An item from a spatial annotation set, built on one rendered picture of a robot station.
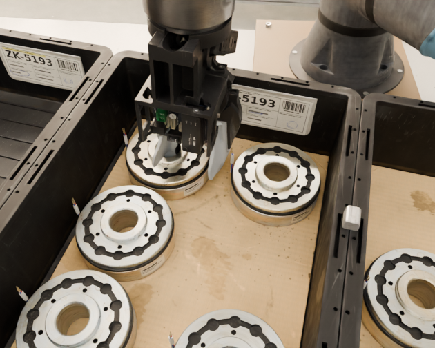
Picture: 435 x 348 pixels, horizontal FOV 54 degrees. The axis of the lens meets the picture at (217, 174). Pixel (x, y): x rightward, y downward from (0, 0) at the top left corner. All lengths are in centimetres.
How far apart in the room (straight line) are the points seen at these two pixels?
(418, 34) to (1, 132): 55
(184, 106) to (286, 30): 51
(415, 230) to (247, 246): 19
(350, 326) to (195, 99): 22
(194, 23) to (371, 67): 42
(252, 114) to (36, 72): 30
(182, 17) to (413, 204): 35
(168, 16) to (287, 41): 50
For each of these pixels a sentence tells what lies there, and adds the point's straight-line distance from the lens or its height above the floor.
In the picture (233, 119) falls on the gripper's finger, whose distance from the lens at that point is 45.
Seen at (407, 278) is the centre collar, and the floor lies 87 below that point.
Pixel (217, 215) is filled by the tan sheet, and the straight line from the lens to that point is 50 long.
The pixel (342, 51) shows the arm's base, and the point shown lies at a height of 86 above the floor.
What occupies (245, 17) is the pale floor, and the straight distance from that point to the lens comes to 245.
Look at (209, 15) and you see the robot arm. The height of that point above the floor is 107.
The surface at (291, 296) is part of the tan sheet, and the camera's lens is 46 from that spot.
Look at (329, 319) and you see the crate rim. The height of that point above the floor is 93.
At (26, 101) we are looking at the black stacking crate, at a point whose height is 83.
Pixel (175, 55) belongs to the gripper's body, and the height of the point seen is 105.
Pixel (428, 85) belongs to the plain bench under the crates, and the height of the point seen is 70.
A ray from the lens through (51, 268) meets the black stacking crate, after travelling 50.
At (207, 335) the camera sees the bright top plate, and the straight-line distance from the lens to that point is 40.
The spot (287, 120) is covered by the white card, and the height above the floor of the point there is 88.
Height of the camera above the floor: 124
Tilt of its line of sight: 51 degrees down
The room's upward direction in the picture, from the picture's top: straight up
